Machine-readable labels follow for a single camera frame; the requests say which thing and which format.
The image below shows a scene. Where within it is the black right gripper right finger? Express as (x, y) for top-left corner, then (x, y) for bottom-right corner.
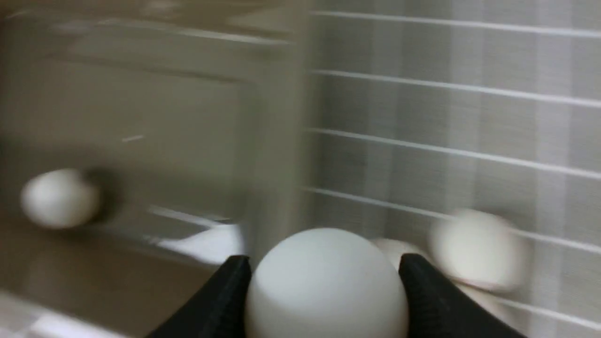
(398, 253), (524, 338)

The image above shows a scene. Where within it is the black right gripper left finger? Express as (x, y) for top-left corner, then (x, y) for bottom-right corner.
(147, 255), (253, 338)

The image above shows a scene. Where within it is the white printed ping-pong ball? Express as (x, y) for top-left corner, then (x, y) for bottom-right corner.
(245, 228), (408, 338)
(428, 209), (531, 292)

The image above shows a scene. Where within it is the olive green plastic bin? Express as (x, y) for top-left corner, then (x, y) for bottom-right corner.
(1, 0), (309, 338)

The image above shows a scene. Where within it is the grey checked tablecloth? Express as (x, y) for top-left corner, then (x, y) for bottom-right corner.
(283, 0), (600, 338)

